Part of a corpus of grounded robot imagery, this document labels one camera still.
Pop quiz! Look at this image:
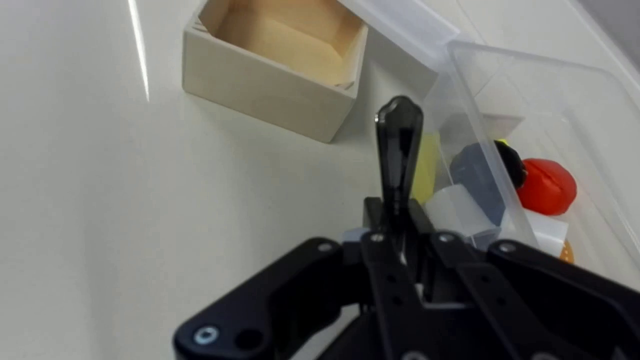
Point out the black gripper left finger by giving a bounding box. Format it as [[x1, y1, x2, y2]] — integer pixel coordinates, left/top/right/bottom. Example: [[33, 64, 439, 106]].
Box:
[[173, 195, 431, 360]]

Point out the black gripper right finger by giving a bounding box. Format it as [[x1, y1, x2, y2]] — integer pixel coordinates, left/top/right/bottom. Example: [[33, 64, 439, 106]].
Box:
[[402, 197, 640, 360]]

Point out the red toy item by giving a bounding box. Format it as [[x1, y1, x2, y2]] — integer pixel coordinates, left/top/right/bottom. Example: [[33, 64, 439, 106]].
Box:
[[515, 155, 581, 217]]

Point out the white toy item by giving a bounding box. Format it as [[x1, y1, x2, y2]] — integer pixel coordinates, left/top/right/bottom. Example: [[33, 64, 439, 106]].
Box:
[[424, 184, 570, 260]]

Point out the blue grey toy item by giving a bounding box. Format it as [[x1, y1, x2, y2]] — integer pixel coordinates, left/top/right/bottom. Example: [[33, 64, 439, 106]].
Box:
[[448, 140, 510, 229]]

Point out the black toy item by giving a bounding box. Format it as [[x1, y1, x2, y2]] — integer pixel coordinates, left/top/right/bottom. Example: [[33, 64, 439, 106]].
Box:
[[492, 136, 531, 193]]

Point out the yellow toy item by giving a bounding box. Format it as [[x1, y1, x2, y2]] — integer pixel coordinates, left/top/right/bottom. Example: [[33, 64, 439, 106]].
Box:
[[409, 128, 446, 205]]

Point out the clear plastic container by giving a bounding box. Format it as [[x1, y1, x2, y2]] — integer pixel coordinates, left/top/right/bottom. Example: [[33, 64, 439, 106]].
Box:
[[414, 37, 640, 289]]

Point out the small wooden box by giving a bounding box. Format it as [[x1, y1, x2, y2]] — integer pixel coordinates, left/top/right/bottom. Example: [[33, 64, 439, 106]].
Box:
[[180, 0, 373, 146]]

